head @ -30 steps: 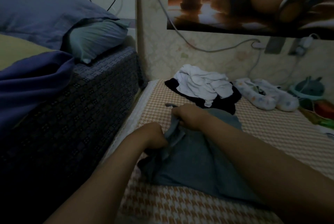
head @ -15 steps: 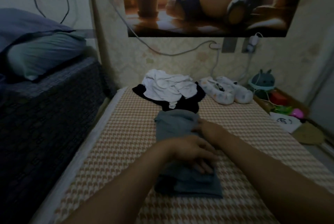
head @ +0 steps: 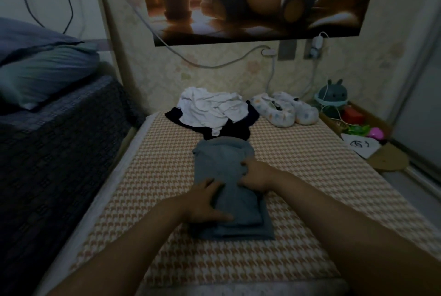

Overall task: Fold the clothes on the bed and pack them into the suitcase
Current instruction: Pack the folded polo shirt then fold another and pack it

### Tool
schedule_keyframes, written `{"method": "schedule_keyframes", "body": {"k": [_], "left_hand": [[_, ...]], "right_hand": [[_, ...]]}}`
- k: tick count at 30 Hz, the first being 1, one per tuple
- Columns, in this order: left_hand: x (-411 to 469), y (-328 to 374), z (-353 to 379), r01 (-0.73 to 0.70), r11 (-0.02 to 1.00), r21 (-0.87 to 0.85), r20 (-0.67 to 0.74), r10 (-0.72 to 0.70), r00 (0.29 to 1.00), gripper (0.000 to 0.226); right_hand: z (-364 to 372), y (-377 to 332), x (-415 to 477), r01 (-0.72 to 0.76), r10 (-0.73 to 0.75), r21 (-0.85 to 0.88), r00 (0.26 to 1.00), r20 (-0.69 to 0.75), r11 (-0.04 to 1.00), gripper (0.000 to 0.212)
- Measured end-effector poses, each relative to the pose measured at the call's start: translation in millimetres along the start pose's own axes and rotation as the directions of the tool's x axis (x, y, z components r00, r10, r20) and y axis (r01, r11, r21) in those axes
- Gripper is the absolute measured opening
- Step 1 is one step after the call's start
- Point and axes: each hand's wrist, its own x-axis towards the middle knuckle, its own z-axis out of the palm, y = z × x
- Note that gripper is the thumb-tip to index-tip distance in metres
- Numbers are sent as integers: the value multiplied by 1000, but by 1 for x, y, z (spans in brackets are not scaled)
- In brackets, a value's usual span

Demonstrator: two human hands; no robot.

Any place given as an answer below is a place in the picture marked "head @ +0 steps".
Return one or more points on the person's right hand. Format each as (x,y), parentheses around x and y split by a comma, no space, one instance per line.
(260,176)

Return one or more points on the person's left hand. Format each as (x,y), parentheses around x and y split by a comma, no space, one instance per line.
(203,204)

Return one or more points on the pile of grey-blue clothes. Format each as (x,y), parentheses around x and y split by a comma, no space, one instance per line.
(220,158)

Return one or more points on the black garment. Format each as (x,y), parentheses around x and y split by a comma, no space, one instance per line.
(238,130)

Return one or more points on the white polo shirt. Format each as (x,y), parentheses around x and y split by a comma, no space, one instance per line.
(210,106)

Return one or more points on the person's left forearm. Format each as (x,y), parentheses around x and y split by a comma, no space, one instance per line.
(117,258)

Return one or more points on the person's right forearm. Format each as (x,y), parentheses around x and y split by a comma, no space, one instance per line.
(358,237)

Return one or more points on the white printed card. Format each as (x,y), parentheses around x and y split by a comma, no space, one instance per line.
(360,145)

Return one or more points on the green toy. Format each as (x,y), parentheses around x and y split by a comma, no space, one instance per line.
(358,130)

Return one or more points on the teal round bunny lamp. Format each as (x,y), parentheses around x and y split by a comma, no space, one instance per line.
(331,94)

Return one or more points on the red toy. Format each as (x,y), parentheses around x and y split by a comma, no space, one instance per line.
(353,115)

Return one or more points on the pink ball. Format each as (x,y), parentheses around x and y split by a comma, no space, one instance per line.
(376,134)

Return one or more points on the wooden bedside tray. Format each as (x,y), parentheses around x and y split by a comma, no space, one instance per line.
(391,159)

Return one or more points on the white charger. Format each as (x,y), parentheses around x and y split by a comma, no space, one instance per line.
(318,44)

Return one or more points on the dark patterned bed cover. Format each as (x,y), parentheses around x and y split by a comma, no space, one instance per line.
(55,168)

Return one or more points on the grey sliding door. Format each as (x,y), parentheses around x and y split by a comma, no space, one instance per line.
(420,120)

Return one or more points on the grey-green pillow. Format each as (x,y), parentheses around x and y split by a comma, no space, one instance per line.
(45,75)

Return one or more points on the blue pillow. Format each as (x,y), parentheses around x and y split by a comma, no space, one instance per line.
(27,34)

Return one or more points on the white wall plug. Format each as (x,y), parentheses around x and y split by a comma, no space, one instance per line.
(269,51)

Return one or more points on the grey wall socket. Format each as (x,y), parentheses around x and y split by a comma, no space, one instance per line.
(287,50)

